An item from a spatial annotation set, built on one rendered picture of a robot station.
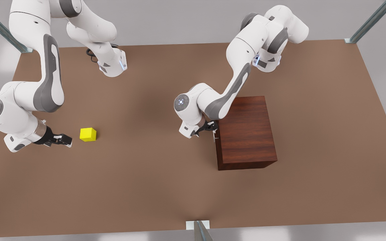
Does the yellow cube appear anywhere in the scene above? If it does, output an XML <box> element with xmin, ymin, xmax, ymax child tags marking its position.
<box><xmin>80</xmin><ymin>128</ymin><xmax>97</xmax><ymax>142</ymax></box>

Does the silver frame post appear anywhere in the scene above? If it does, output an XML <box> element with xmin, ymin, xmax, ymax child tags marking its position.
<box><xmin>0</xmin><ymin>3</ymin><xmax>33</xmax><ymax>54</ymax></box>
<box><xmin>344</xmin><ymin>0</ymin><xmax>386</xmax><ymax>44</ymax></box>
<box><xmin>186</xmin><ymin>220</ymin><xmax>214</xmax><ymax>241</ymax></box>

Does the dark wooden cabinet box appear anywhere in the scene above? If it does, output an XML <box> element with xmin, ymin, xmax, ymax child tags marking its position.
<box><xmin>213</xmin><ymin>96</ymin><xmax>278</xmax><ymax>171</ymax></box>

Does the black cable loop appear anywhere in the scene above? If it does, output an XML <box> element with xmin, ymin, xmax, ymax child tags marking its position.
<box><xmin>86</xmin><ymin>43</ymin><xmax>120</xmax><ymax>64</ymax></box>

